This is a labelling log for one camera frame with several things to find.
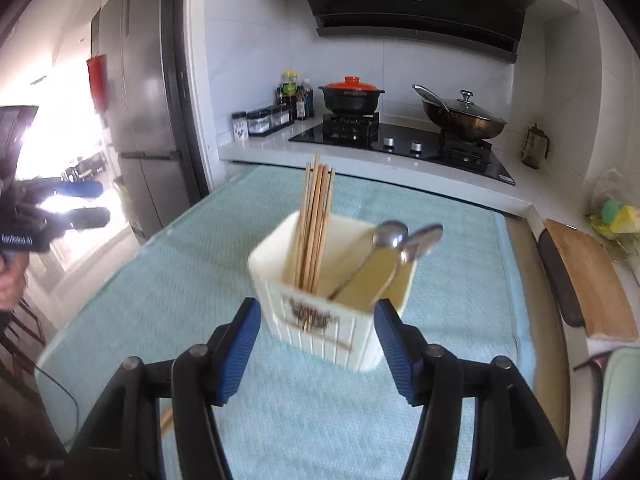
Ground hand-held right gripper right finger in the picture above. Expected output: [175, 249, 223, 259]
[372, 298, 576, 480]

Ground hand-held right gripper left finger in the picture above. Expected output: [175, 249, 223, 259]
[65, 297, 263, 480]

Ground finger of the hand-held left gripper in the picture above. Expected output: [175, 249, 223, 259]
[30, 178, 105, 200]
[35, 206, 111, 233]

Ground cream ribbed utensil holder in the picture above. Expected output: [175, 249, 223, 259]
[247, 210, 418, 373]

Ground metal spoon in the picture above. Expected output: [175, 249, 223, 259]
[326, 220, 410, 302]
[375, 223, 445, 301]

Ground set of wooden chopsticks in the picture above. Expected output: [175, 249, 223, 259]
[294, 152, 337, 293]

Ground person's left hand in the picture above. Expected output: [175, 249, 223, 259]
[0, 255, 27, 311]

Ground light green woven table mat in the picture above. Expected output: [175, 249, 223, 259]
[35, 165, 531, 480]

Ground grey refrigerator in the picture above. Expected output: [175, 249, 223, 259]
[90, 0, 208, 246]

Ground red hanging ornament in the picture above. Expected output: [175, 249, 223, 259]
[86, 53, 109, 113]

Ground black chair backrest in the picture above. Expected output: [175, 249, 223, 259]
[537, 228, 586, 328]

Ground white kitchen counter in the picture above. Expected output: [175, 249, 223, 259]
[217, 110, 533, 216]

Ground clear seasoning box set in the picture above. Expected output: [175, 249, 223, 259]
[246, 105, 293, 137]

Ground black gas stove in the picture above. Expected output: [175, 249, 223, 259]
[288, 112, 516, 186]

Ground wooden cutting board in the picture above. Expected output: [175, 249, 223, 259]
[544, 218, 640, 343]

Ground dark metal wok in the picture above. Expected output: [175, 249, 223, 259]
[412, 84, 507, 140]

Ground green label sauce bottle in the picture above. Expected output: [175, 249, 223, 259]
[277, 71, 301, 111]

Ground dark sauce bottle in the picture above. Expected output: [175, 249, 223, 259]
[296, 79, 315, 121]

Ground black clay pot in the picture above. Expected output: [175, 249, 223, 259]
[318, 85, 386, 116]

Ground glass wok lid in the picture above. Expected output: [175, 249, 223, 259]
[422, 90, 503, 123]

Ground yellow green items in bag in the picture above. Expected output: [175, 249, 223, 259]
[585, 167, 640, 261]

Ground orange pot lid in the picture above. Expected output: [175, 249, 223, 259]
[325, 76, 379, 95]

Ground black range hood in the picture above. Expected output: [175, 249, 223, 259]
[283, 0, 541, 64]

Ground black cable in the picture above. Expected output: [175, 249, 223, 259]
[37, 370, 81, 441]

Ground dark glass jar with handle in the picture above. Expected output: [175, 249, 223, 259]
[521, 123, 551, 169]

